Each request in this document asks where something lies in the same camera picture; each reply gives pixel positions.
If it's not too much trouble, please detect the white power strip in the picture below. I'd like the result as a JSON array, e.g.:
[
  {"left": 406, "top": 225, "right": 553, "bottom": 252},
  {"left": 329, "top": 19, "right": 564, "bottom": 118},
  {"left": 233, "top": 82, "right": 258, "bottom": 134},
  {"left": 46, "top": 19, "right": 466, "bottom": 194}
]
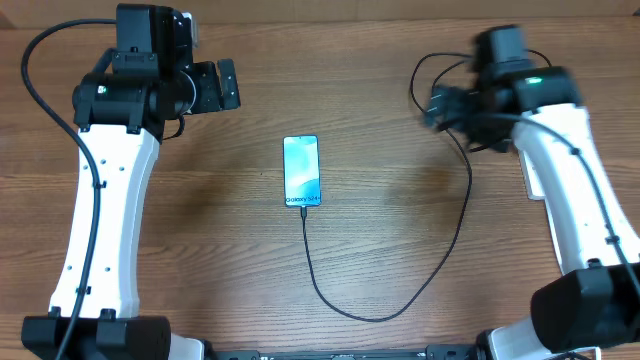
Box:
[{"left": 518, "top": 150, "right": 545, "bottom": 201}]

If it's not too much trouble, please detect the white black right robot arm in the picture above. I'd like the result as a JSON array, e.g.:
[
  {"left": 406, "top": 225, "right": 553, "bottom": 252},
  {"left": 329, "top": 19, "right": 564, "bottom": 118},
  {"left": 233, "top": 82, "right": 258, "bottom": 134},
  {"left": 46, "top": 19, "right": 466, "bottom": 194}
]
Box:
[{"left": 424, "top": 25, "right": 639, "bottom": 359}]

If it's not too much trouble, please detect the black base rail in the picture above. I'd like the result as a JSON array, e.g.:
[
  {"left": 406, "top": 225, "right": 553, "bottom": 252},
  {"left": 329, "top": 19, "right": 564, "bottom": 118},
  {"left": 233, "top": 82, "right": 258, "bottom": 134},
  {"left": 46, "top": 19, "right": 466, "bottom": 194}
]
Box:
[{"left": 204, "top": 344, "right": 488, "bottom": 360}]

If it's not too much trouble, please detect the Galaxy S24 smartphone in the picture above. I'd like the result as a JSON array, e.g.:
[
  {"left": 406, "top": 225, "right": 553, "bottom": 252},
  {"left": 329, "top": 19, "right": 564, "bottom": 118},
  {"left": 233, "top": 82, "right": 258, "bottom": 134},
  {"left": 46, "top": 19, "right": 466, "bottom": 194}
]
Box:
[{"left": 283, "top": 135, "right": 322, "bottom": 207}]

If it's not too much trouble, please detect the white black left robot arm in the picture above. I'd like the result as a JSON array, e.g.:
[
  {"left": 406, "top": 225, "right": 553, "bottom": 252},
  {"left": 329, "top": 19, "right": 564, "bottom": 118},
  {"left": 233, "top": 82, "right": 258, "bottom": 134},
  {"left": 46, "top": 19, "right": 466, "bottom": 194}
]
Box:
[{"left": 21, "top": 4, "right": 240, "bottom": 359}]

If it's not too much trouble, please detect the black usb charging cable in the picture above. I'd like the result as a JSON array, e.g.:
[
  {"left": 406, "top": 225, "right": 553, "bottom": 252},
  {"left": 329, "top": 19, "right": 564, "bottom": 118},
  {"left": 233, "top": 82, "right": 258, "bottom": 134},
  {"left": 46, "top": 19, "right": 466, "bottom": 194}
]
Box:
[{"left": 299, "top": 49, "right": 554, "bottom": 323}]

